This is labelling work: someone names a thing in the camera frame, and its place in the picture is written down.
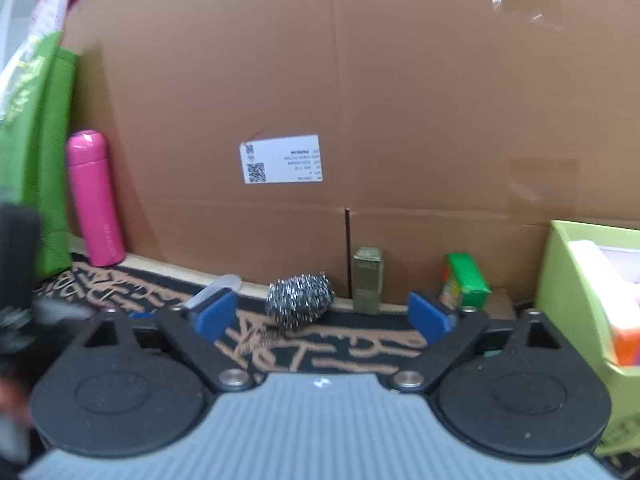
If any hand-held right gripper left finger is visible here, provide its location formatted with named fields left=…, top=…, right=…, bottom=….
left=80, top=289, right=256, bottom=393

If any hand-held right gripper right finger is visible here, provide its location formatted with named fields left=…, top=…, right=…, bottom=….
left=390, top=290, right=562, bottom=393

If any green plastic bin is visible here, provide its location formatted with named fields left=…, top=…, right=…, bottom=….
left=535, top=220, right=640, bottom=457

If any pink white box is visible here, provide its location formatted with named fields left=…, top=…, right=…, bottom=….
left=567, top=240, right=640, bottom=332

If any orange white box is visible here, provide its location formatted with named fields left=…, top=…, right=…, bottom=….
left=610, top=324, right=640, bottom=368

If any small green box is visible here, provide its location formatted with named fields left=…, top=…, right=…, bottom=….
left=439, top=253, right=492, bottom=311

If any olive gold tin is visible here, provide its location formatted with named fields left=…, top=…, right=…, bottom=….
left=351, top=246, right=386, bottom=315

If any steel wool scrubber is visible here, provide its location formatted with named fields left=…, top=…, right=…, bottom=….
left=266, top=271, right=335, bottom=331

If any black tan patterned mat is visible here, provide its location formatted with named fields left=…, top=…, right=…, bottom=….
left=30, top=252, right=521, bottom=377

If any pink bottle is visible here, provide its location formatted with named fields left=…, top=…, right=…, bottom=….
left=66, top=130, right=126, bottom=268

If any green shopping bag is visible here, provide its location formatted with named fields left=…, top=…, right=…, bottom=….
left=0, top=0, right=87, bottom=282

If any large cardboard box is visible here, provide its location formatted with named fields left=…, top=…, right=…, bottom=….
left=60, top=0, right=640, bottom=312

